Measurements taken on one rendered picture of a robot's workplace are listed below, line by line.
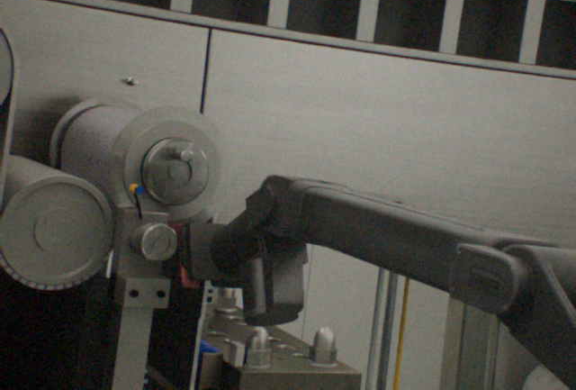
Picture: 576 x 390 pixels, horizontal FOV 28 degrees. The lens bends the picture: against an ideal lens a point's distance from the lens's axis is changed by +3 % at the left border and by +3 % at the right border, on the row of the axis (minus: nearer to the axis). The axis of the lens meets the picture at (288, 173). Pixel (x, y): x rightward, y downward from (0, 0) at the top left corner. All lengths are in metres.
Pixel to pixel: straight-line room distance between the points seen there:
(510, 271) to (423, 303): 3.91
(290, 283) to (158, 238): 0.16
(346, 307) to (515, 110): 2.67
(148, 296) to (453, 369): 1.01
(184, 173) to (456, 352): 0.98
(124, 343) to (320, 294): 3.21
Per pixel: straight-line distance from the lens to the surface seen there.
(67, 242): 1.27
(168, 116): 1.29
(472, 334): 2.13
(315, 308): 4.45
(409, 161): 1.82
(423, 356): 4.74
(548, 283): 0.78
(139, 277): 1.23
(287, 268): 1.14
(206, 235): 1.26
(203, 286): 1.33
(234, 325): 1.59
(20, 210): 1.26
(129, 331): 1.26
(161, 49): 1.63
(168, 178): 1.28
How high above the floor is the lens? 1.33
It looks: 3 degrees down
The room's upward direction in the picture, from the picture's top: 7 degrees clockwise
